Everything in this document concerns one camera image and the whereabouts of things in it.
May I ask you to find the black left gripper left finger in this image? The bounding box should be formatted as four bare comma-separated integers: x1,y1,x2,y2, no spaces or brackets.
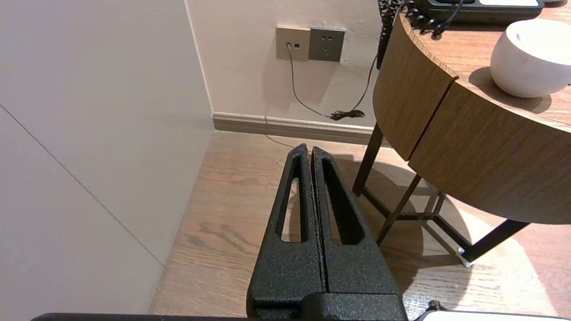
247,144,328,321

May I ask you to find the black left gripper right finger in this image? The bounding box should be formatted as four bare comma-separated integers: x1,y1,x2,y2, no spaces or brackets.
311,146,400,295

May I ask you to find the curved wooden table drawer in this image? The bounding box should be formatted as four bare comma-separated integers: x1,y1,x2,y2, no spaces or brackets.
407,78,571,225

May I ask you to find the white round jar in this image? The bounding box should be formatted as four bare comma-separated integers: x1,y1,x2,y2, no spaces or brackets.
490,19,571,99

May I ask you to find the round wooden side table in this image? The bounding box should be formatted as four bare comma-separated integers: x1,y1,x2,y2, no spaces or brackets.
352,0,571,268

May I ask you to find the black and white desk telephone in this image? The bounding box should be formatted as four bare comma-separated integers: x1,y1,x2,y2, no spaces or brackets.
413,0,546,25

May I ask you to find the grey wall baseboard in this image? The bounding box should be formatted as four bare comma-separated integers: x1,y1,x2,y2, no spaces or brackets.
212,111,393,148

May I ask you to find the black cable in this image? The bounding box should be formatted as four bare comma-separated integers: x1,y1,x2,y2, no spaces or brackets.
285,42,379,122

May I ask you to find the beige wall data socket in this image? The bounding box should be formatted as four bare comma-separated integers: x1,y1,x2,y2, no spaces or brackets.
276,26,310,62

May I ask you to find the grey wall power socket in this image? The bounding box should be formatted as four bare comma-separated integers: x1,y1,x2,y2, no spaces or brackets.
309,27,346,62

